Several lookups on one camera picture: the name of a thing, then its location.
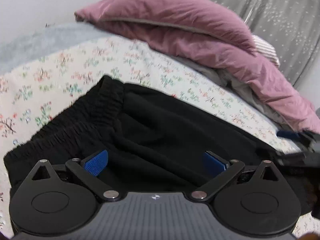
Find grey patterned curtain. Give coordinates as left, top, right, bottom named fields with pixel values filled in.
left=211, top=0, right=319, bottom=87

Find striped pillow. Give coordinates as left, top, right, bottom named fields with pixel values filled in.
left=252, top=35, right=280, bottom=68

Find light blue fuzzy blanket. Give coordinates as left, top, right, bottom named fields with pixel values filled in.
left=1, top=22, right=110, bottom=75

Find pink quilt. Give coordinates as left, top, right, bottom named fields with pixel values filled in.
left=75, top=0, right=319, bottom=133

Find black pants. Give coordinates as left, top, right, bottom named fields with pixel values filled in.
left=3, top=74, right=315, bottom=215

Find floral bed sheet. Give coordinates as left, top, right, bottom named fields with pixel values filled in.
left=0, top=33, right=311, bottom=238

